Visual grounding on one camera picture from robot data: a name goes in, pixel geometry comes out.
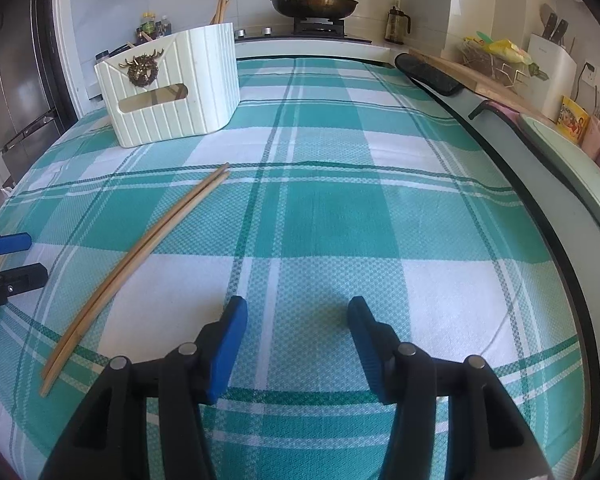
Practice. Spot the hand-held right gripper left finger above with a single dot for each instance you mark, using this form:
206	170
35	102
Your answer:
227	350

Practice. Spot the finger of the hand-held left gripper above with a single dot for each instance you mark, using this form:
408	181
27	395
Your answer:
10	244
25	277

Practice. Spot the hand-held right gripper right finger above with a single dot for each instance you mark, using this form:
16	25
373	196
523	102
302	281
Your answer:
367	350

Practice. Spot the white ribbed utensil holder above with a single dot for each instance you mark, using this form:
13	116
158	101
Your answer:
200	85

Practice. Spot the green white plaid tablecloth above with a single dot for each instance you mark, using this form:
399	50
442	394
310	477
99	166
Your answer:
330	220

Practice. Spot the dark refrigerator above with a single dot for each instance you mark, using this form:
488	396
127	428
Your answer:
20	85

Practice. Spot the yellow capped seasoning bottle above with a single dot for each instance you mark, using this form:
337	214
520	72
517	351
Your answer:
148	26

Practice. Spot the pink pot holder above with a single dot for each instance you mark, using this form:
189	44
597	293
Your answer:
502	110

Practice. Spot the pale green tray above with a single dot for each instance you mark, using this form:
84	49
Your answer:
570	160

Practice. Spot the dark oven mitt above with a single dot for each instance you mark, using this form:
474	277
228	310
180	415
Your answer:
430	75

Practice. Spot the wooden cutting board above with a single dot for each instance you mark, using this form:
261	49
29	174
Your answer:
460	72

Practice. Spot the pink cup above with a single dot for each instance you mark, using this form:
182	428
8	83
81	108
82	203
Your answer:
594	137

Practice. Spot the black gas stove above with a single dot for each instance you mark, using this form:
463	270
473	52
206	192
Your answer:
260	35

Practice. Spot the glass press pot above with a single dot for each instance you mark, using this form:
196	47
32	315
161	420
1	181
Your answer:
395	27

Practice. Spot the white knife block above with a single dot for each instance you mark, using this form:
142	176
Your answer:
550	80

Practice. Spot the yellow snack bag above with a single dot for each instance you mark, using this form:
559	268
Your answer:
507	49

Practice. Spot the white wall socket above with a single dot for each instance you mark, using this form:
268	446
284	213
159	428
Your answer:
591	75

